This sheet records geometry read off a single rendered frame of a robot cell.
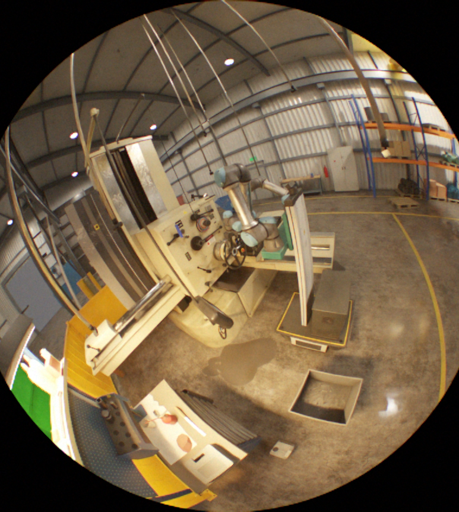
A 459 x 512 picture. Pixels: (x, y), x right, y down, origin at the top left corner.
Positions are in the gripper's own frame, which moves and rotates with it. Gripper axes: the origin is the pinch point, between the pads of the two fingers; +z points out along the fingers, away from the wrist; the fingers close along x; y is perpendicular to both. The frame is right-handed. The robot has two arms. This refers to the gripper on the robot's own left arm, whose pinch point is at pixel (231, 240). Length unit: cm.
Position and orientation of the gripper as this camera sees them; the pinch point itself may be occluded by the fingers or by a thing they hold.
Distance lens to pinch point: 144.7
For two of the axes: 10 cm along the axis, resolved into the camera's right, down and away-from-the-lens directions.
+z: 1.3, 6.2, 7.7
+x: -6.0, 6.7, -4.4
